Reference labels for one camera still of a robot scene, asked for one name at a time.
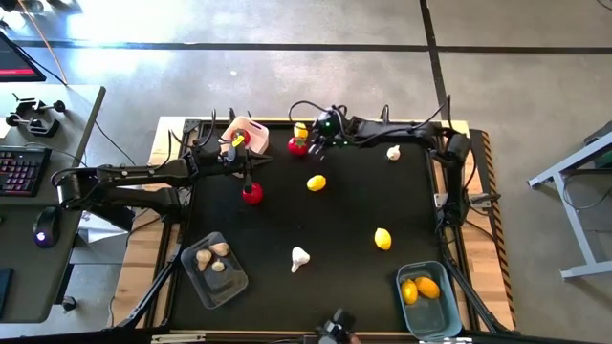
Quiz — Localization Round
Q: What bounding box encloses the black aluminium table frame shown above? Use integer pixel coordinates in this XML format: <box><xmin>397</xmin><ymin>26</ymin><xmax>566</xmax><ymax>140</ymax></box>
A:
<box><xmin>142</xmin><ymin>117</ymin><xmax>484</xmax><ymax>338</ymax></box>

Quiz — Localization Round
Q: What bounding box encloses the grey side desk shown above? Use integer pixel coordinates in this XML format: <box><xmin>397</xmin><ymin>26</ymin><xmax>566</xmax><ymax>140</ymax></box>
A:
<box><xmin>0</xmin><ymin>84</ymin><xmax>107</xmax><ymax>325</ymax></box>

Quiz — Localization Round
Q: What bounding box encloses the grey metal stand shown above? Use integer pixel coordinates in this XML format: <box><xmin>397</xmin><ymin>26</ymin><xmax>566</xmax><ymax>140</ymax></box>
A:
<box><xmin>527</xmin><ymin>121</ymin><xmax>612</xmax><ymax>281</ymax></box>

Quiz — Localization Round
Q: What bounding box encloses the black yellow hazard tape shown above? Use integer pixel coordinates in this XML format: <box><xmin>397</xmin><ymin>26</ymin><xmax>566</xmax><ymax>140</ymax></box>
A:
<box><xmin>477</xmin><ymin>129</ymin><xmax>519</xmax><ymax>331</ymax></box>

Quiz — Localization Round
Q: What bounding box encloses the black flat pad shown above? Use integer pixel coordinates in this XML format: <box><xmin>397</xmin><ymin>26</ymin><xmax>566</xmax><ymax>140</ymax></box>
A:
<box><xmin>0</xmin><ymin>267</ymin><xmax>14</xmax><ymax>320</ymax></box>

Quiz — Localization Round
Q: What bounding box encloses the black looped cable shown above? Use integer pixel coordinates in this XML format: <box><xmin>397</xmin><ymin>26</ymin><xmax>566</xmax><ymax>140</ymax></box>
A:
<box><xmin>561</xmin><ymin>169</ymin><xmax>612</xmax><ymax>212</ymax></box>

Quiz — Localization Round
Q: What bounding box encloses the black laptop screen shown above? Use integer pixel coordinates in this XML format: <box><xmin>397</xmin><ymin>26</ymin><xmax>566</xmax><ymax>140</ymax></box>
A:
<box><xmin>0</xmin><ymin>31</ymin><xmax>48</xmax><ymax>84</ymax></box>

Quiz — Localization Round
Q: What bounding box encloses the black computer mouse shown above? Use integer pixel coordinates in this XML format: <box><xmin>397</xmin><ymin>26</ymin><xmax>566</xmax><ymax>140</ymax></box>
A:
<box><xmin>32</xmin><ymin>205</ymin><xmax>63</xmax><ymax>250</ymax></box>

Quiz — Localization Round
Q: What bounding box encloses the grey translucent tray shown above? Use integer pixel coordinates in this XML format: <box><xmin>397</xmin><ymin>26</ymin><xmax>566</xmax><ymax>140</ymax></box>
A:
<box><xmin>180</xmin><ymin>231</ymin><xmax>250</xmax><ymax>311</ymax></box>

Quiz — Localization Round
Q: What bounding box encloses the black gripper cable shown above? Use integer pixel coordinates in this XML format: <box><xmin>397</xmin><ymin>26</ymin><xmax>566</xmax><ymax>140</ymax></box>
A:
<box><xmin>288</xmin><ymin>99</ymin><xmax>336</xmax><ymax>126</ymax></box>

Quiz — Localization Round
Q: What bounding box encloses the dark green box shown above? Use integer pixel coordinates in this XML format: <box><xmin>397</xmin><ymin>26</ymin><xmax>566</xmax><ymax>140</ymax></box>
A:
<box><xmin>582</xmin><ymin>121</ymin><xmax>612</xmax><ymax>168</ymax></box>

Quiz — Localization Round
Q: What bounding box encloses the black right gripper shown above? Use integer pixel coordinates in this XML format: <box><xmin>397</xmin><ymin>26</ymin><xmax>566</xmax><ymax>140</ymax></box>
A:
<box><xmin>308</xmin><ymin>109</ymin><xmax>346</xmax><ymax>161</ymax></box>

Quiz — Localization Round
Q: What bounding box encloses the blue-grey plastic bin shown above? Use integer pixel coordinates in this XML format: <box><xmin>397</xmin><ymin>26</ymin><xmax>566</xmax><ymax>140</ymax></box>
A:
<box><xmin>395</xmin><ymin>260</ymin><xmax>464</xmax><ymax>341</ymax></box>

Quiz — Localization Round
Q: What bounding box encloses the white paper sheet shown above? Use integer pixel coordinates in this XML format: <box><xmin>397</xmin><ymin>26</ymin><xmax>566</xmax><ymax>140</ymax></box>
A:
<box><xmin>76</xmin><ymin>209</ymin><xmax>133</xmax><ymax>246</ymax></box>

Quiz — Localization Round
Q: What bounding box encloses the orange-yellow lemon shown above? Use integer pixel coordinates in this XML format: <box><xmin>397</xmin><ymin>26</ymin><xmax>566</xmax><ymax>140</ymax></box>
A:
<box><xmin>414</xmin><ymin>276</ymin><xmax>442</xmax><ymax>300</ymax></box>

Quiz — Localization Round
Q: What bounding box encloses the black desk clamp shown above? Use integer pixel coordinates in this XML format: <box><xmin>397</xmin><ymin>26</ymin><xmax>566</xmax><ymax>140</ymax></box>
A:
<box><xmin>11</xmin><ymin>93</ymin><xmax>67</xmax><ymax>117</ymax></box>
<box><xmin>4</xmin><ymin>113</ymin><xmax>62</xmax><ymax>140</ymax></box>

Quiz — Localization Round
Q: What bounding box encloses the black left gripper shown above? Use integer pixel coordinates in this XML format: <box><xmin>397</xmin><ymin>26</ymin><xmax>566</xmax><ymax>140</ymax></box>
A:
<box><xmin>193</xmin><ymin>140</ymin><xmax>274</xmax><ymax>173</ymax></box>

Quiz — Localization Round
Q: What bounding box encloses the yellow hanging cord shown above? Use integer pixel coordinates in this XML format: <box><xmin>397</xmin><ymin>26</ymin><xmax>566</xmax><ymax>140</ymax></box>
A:
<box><xmin>17</xmin><ymin>0</ymin><xmax>69</xmax><ymax>87</ymax></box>

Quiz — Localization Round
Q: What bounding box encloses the white plastic basket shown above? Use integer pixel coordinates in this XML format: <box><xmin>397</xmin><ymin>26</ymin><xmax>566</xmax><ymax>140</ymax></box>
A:
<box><xmin>220</xmin><ymin>115</ymin><xmax>271</xmax><ymax>157</ymax></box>

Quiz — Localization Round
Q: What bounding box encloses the grey metal bracket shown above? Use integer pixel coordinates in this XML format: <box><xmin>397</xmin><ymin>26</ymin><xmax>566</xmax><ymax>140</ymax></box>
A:
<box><xmin>432</xmin><ymin>190</ymin><xmax>502</xmax><ymax>211</ymax></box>

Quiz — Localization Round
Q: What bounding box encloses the black table mat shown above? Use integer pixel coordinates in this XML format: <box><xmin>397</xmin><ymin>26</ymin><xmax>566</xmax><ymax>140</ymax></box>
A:
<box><xmin>167</xmin><ymin>121</ymin><xmax>446</xmax><ymax>334</ymax></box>

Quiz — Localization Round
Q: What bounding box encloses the black support strut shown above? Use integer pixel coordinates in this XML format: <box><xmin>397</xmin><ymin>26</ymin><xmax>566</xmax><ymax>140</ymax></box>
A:
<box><xmin>442</xmin><ymin>252</ymin><xmax>511</xmax><ymax>334</ymax></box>
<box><xmin>114</xmin><ymin>243</ymin><xmax>186</xmax><ymax>332</ymax></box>

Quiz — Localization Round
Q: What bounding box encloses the black backlit keyboard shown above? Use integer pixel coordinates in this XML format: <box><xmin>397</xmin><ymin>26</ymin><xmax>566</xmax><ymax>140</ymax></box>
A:
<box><xmin>0</xmin><ymin>145</ymin><xmax>53</xmax><ymax>199</ymax></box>

